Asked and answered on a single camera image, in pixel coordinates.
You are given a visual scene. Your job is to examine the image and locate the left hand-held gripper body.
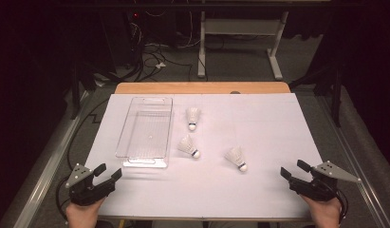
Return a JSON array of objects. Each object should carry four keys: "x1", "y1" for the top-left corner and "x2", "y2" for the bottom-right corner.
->
[{"x1": 65, "y1": 162, "x2": 117, "y2": 207}]

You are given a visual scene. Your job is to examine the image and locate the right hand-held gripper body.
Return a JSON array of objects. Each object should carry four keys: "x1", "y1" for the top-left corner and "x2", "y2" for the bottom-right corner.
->
[{"x1": 288, "y1": 160, "x2": 362, "y2": 202}]

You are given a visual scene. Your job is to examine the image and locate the clear plastic tray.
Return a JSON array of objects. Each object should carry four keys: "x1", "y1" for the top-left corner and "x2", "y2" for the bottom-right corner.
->
[{"x1": 115, "y1": 96, "x2": 174, "y2": 169}]

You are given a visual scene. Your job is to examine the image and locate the white feather shuttlecock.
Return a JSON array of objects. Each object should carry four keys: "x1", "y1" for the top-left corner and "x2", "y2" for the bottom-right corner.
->
[
  {"x1": 176, "y1": 134, "x2": 201, "y2": 160},
  {"x1": 224, "y1": 145, "x2": 249, "y2": 173},
  {"x1": 186, "y1": 106, "x2": 202, "y2": 132}
]

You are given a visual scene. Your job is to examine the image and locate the person's left hand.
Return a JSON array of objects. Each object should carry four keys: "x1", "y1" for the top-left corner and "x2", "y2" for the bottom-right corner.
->
[{"x1": 65, "y1": 198, "x2": 105, "y2": 228}]

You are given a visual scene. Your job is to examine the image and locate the person's right hand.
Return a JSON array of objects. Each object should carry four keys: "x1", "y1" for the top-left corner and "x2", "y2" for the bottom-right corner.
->
[{"x1": 300, "y1": 194, "x2": 343, "y2": 228}]

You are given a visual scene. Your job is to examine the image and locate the white table cover sheet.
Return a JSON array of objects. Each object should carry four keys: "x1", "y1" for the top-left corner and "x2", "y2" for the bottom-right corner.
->
[{"x1": 84, "y1": 93, "x2": 325, "y2": 220}]

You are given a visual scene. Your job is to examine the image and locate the black metal stand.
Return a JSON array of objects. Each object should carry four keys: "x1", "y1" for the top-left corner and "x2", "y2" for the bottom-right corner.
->
[
  {"x1": 288, "y1": 63, "x2": 344, "y2": 127},
  {"x1": 70, "y1": 60, "x2": 99, "y2": 120}
]

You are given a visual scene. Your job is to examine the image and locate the dark curtain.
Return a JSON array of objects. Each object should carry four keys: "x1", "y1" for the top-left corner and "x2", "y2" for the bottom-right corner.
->
[
  {"x1": 0, "y1": 0, "x2": 77, "y2": 219},
  {"x1": 322, "y1": 0, "x2": 390, "y2": 172}
]

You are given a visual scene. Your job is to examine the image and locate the black equipment with red light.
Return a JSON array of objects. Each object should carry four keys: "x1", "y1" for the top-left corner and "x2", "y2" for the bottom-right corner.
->
[{"x1": 120, "y1": 8, "x2": 144, "y2": 69}]

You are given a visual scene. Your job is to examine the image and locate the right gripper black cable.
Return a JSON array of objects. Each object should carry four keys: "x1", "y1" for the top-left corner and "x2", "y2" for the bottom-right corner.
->
[{"x1": 336, "y1": 188, "x2": 349, "y2": 224}]

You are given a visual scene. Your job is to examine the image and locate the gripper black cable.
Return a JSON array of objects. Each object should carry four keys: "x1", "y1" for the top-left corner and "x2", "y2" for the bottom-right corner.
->
[
  {"x1": 336, "y1": 188, "x2": 349, "y2": 224},
  {"x1": 55, "y1": 175, "x2": 73, "y2": 222}
]

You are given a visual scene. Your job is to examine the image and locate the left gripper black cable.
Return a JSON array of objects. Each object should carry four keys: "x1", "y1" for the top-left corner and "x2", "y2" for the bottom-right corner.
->
[{"x1": 55, "y1": 175, "x2": 73, "y2": 222}]

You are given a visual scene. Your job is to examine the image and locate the long black floor cable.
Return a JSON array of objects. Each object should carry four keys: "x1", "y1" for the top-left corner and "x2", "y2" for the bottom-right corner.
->
[{"x1": 66, "y1": 98, "x2": 111, "y2": 172}]

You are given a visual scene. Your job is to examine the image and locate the aluminium floor rail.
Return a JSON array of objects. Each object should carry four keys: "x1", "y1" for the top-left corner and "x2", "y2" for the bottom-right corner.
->
[
  {"x1": 315, "y1": 94, "x2": 390, "y2": 228},
  {"x1": 11, "y1": 91, "x2": 89, "y2": 228}
]

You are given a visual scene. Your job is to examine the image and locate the tangle of black floor cables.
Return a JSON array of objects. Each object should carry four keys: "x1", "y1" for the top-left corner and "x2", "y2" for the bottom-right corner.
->
[{"x1": 129, "y1": 41, "x2": 195, "y2": 84}]

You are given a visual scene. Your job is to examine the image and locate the white metal desk frame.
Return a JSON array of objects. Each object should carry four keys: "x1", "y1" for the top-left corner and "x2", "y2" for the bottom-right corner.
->
[{"x1": 196, "y1": 10, "x2": 290, "y2": 82}]

